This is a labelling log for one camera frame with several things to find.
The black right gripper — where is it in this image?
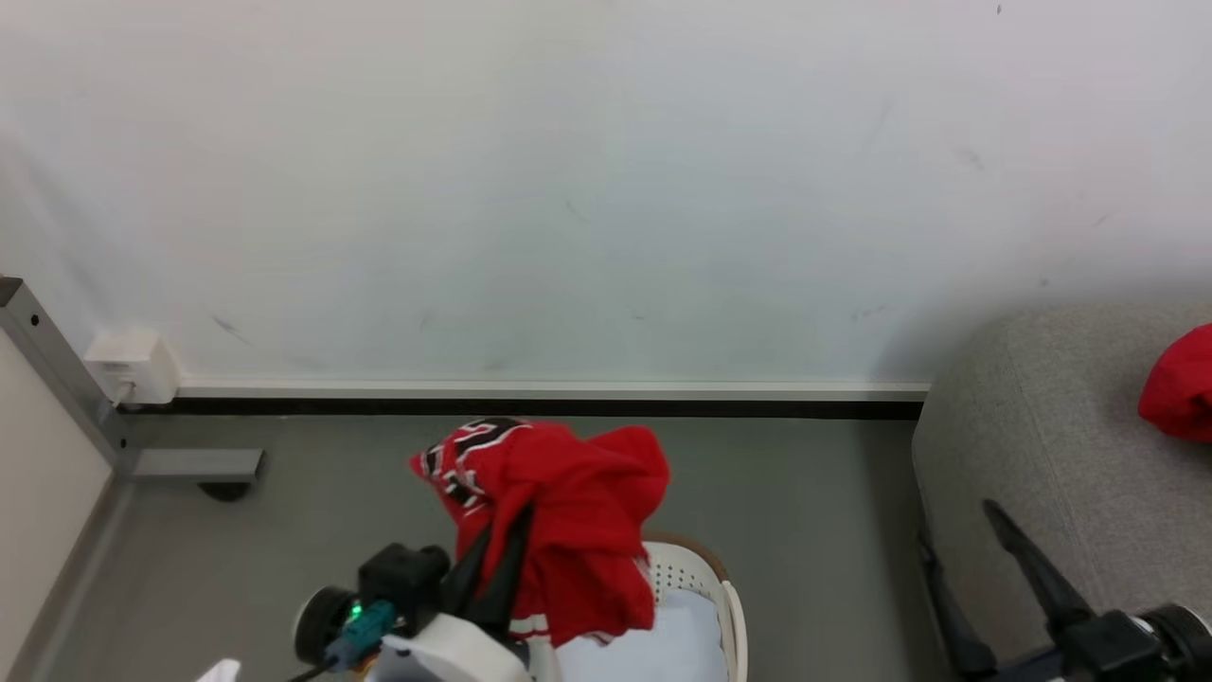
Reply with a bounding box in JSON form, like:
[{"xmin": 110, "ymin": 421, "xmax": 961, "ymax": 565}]
[{"xmin": 916, "ymin": 499, "xmax": 1170, "ymax": 682}]

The grey fabric sofa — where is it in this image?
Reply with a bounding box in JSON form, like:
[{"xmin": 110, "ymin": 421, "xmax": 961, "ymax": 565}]
[{"xmin": 911, "ymin": 303, "xmax": 1212, "ymax": 682}]

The white cloth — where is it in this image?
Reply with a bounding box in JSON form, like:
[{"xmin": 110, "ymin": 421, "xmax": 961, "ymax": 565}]
[{"xmin": 554, "ymin": 587, "xmax": 732, "ymax": 682}]

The white perforated laundry basket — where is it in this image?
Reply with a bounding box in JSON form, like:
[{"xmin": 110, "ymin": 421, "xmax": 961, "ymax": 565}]
[{"xmin": 530, "ymin": 532, "xmax": 749, "ymax": 682}]

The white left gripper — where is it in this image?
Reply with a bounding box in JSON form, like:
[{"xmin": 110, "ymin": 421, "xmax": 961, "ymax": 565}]
[{"xmin": 365, "ymin": 503, "xmax": 535, "ymax": 682}]

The teal cable connector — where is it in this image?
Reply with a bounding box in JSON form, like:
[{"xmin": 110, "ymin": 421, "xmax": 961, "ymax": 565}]
[{"xmin": 325, "ymin": 599, "xmax": 399, "ymax": 672}]

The beige partition panel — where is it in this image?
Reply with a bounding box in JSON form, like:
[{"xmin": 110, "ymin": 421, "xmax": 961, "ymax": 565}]
[{"xmin": 0, "ymin": 327, "xmax": 116, "ymax": 682}]

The plain red garment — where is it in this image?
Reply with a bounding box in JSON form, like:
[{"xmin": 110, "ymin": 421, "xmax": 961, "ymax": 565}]
[{"xmin": 1136, "ymin": 324, "xmax": 1212, "ymax": 444}]

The grey metal table leg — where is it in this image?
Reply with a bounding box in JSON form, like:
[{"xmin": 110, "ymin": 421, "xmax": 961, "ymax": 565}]
[{"xmin": 0, "ymin": 277, "xmax": 266, "ymax": 486}]

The white wall outlet box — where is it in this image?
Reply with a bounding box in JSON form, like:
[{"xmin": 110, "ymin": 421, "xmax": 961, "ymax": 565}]
[{"xmin": 83, "ymin": 330, "xmax": 181, "ymax": 406}]

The red garment with black-white print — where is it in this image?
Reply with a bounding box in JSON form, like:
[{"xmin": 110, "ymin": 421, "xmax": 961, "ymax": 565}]
[{"xmin": 409, "ymin": 417, "xmax": 671, "ymax": 650}]

